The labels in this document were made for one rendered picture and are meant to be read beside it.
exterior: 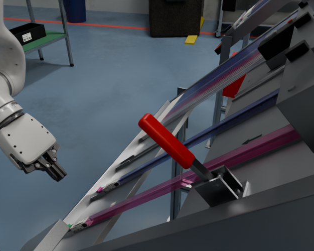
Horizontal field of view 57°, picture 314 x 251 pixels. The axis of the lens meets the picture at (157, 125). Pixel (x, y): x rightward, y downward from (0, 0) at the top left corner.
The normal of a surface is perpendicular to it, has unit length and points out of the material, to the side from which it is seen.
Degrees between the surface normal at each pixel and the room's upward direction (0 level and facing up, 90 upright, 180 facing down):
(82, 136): 0
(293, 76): 46
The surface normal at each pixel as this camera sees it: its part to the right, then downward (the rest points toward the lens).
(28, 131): 0.67, -0.42
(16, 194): 0.00, -0.82
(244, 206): -0.65, -0.75
